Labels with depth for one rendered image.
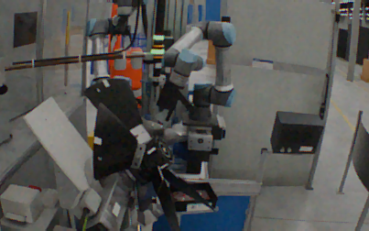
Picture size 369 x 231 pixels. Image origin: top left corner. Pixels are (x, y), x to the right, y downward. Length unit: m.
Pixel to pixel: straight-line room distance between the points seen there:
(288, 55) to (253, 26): 0.44
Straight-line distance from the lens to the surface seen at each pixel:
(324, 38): 3.25
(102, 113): 0.98
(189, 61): 1.41
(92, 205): 1.02
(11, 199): 1.42
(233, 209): 1.90
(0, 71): 1.04
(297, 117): 1.71
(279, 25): 3.09
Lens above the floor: 1.72
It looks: 18 degrees down
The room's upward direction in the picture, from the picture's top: 4 degrees clockwise
